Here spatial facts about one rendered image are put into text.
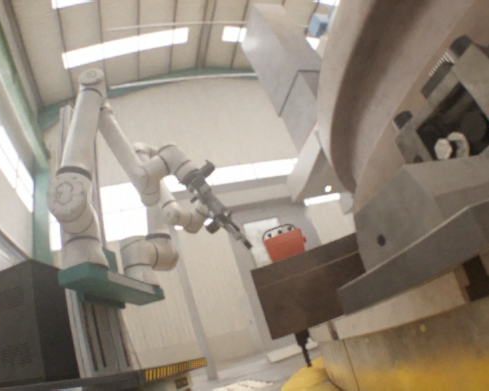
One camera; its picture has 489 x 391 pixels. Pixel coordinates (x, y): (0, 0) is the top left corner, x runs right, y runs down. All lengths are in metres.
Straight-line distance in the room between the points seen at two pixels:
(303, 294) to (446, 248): 1.30
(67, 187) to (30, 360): 0.72
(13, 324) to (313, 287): 1.39
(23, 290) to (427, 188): 1.43
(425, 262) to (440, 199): 0.08
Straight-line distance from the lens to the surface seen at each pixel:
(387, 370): 0.96
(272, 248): 1.68
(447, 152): 0.81
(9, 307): 1.56
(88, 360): 1.38
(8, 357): 1.56
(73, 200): 1.14
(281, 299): 1.63
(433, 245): 0.40
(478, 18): 1.20
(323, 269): 1.66
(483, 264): 0.59
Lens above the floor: 0.32
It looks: 25 degrees up
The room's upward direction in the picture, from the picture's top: 18 degrees counter-clockwise
